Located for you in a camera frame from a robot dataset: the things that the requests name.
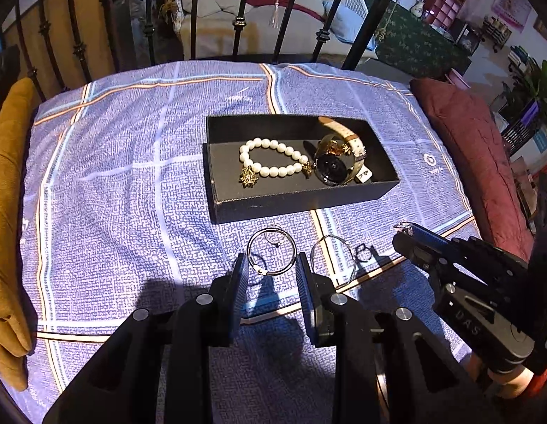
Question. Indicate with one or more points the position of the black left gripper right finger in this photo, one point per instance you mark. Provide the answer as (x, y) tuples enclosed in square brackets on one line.
[(334, 320)]

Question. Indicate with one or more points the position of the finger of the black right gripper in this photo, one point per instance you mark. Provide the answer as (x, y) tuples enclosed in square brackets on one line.
[(439, 267), (414, 236)]

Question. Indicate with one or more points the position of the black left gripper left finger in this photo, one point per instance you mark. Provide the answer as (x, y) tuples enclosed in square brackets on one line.
[(212, 319)]

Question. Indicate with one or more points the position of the black jewelry tray box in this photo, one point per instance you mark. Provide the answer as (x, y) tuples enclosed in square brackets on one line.
[(273, 146)]

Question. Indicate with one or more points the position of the person's right hand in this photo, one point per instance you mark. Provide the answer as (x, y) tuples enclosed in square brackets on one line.
[(521, 382)]

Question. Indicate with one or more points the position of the thin silver bangle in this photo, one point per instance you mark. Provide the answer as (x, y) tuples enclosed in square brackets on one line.
[(338, 257)]

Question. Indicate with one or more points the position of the white earring card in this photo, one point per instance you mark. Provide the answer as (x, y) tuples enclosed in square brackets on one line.
[(364, 175)]

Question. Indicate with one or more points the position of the maroon pillow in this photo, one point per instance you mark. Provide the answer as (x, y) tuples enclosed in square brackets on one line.
[(465, 125)]

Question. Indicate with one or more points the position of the gold charm earring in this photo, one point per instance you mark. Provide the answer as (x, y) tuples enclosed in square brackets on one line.
[(338, 148)]

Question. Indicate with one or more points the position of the purple plaid bed sheet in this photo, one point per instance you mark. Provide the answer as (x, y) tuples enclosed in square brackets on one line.
[(115, 217)]

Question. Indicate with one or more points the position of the gold flower brooch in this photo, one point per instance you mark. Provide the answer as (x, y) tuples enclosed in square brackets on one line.
[(248, 178)]

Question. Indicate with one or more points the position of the green potted plant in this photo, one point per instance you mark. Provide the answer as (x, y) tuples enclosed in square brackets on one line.
[(527, 89)]

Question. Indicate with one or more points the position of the green patterned tablecloth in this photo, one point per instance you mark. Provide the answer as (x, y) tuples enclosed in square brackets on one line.
[(409, 44)]

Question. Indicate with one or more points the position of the mustard yellow cushion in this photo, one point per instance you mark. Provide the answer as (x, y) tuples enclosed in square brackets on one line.
[(15, 338)]

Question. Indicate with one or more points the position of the light blue pillow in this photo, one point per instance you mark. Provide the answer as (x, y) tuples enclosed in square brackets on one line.
[(346, 24)]

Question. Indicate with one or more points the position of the beige strap wristwatch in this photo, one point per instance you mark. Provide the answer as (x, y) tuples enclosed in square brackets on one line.
[(331, 170)]

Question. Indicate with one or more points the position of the black iron bed frame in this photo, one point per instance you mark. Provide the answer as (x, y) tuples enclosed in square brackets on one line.
[(140, 34)]

